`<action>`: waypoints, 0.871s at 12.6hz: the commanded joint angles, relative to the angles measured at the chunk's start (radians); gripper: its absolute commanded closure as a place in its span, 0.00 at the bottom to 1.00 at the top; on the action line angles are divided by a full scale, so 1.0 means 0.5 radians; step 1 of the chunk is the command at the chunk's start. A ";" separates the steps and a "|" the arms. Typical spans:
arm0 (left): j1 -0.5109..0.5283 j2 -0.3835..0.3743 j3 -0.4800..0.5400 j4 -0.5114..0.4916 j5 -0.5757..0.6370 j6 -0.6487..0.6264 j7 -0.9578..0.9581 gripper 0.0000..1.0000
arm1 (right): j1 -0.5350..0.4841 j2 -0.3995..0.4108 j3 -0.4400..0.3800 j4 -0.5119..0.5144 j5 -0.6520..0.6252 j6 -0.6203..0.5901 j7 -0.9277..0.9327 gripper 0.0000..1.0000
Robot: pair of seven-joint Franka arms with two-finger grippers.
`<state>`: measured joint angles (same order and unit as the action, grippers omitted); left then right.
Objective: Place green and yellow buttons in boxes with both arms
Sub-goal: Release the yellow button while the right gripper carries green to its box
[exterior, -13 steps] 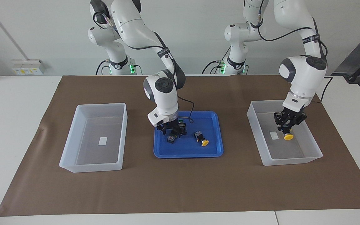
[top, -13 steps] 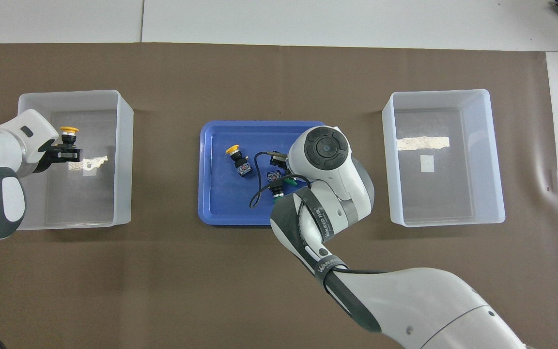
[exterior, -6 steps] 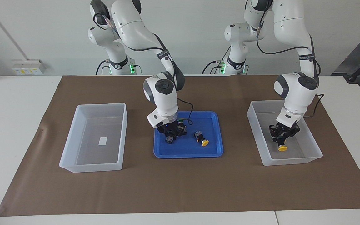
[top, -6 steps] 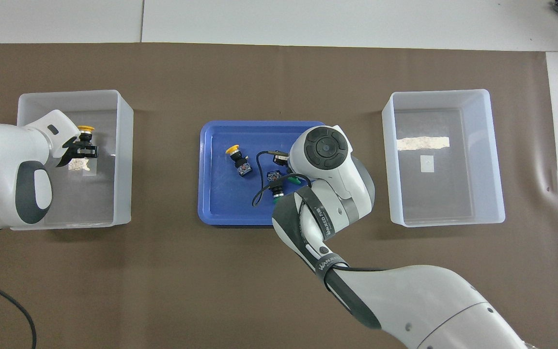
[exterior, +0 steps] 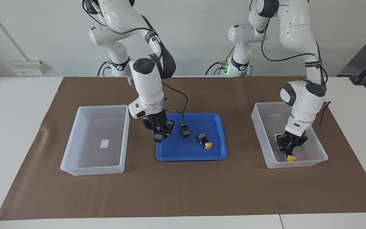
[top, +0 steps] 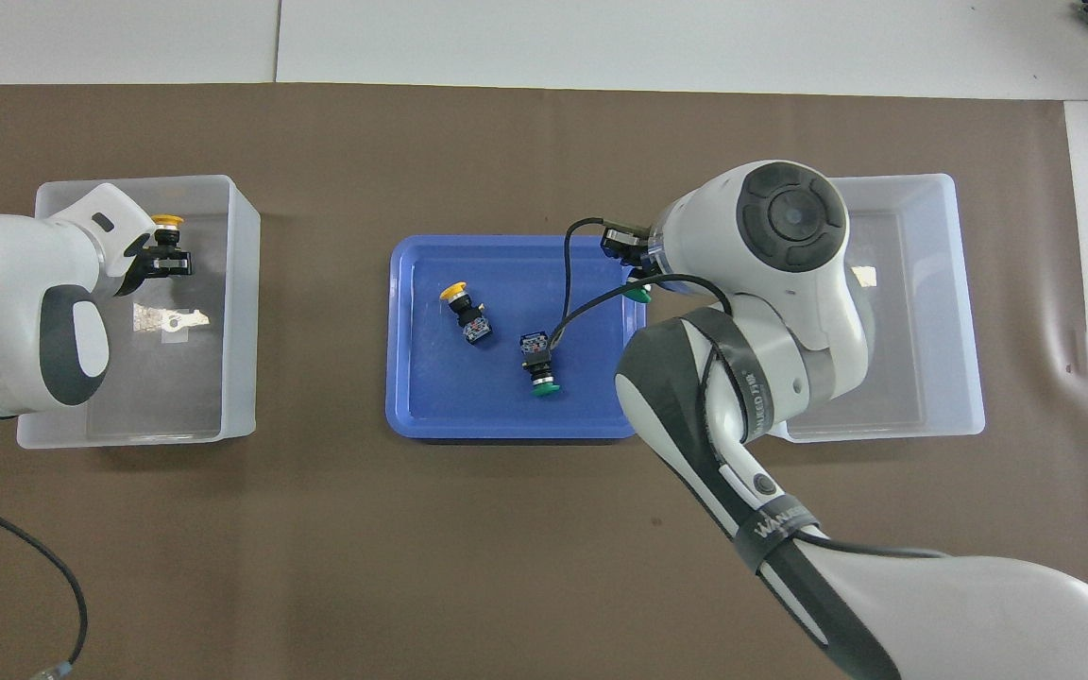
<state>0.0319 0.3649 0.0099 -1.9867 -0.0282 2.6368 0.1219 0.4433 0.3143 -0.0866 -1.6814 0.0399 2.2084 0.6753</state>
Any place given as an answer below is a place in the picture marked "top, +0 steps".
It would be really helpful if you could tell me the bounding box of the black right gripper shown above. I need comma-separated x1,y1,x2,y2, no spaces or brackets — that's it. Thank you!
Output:
600,224,653,285

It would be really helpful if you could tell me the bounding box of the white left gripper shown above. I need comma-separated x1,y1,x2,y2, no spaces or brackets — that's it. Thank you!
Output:
67,182,195,298

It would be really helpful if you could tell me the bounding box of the yellow push button switch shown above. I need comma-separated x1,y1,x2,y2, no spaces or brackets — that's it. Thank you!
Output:
149,213,188,275
439,280,494,347

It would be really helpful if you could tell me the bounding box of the translucent white plastic box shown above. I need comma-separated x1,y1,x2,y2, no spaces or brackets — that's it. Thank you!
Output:
785,173,987,443
17,175,262,450

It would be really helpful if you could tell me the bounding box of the blue plastic tray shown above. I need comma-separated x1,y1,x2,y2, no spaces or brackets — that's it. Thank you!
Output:
385,234,649,441

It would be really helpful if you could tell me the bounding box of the brown paper table mat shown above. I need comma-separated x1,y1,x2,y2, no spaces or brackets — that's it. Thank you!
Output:
0,83,1088,680

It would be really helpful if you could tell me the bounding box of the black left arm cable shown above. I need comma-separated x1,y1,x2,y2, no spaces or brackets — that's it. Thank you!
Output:
0,491,89,679

